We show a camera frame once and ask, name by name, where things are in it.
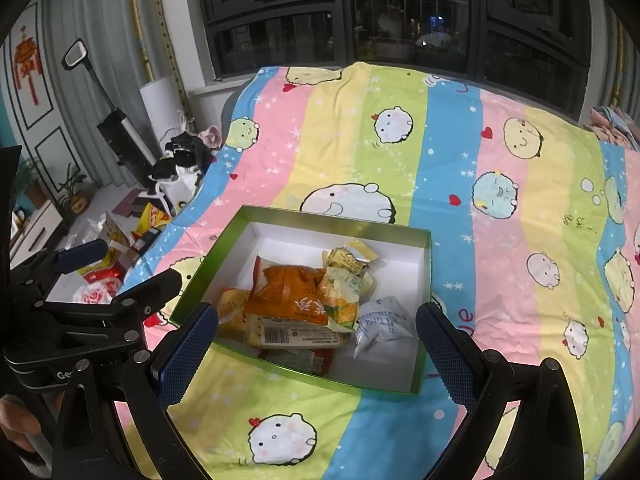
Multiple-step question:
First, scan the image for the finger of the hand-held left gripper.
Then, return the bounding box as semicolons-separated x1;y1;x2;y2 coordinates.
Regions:
10;239;109;291
112;269;183;321

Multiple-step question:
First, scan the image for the folded patterned cloth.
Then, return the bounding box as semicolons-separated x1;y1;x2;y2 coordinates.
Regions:
590;105;640;151

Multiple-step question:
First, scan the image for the white cabinet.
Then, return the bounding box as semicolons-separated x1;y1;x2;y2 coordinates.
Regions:
7;197;71;266

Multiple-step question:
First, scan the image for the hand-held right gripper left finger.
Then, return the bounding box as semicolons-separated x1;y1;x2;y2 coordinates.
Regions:
51;301;221;480

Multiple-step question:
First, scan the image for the upright vacuum cleaner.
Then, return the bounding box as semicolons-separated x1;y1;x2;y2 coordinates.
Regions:
60;39;156;166

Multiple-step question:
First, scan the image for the person's left hand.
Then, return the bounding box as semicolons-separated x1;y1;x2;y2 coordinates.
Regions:
0;395;43;453

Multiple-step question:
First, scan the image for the clear barcode label snack packet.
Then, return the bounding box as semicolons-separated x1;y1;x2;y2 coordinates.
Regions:
245;317;346;351

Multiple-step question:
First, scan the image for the pile of clothes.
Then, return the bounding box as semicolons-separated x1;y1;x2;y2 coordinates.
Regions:
150;127;223;183

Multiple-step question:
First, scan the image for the dark framed window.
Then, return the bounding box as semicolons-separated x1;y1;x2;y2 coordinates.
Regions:
195;0;591;111

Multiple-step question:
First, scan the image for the yellow pipe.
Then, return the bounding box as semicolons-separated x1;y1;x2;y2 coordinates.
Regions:
127;0;151;81

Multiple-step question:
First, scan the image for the white clear snack packet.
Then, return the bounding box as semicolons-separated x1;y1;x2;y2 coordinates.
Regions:
352;296;416;359

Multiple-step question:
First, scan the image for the yellow red bag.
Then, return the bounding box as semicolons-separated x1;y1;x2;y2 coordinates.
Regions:
97;210;141;266

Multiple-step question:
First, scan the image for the gold snack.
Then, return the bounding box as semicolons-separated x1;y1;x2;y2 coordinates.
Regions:
346;239;381;265
321;246;353;273

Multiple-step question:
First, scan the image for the red knot wall decoration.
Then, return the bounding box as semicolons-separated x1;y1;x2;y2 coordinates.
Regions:
12;27;43;106

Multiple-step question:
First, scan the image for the green cardboard box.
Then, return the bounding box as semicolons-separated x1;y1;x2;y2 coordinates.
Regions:
170;204;433;396

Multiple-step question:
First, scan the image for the potted plant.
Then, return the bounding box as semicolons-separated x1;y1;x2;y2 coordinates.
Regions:
15;157;51;211
55;162;93;216

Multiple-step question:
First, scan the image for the striped cartoon printed blanket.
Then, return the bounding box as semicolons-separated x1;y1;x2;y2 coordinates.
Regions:
120;62;640;480

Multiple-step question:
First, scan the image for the white cylinder appliance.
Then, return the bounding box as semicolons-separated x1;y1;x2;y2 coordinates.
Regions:
139;76;178;146

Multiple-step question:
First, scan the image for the orange snack packet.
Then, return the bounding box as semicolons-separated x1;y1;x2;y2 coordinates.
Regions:
244;255;331;331

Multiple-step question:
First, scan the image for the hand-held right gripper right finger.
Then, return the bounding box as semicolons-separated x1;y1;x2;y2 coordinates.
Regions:
415;301;586;480

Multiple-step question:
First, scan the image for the red white plastic bag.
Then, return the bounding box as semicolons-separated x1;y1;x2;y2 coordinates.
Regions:
72;265;123;306

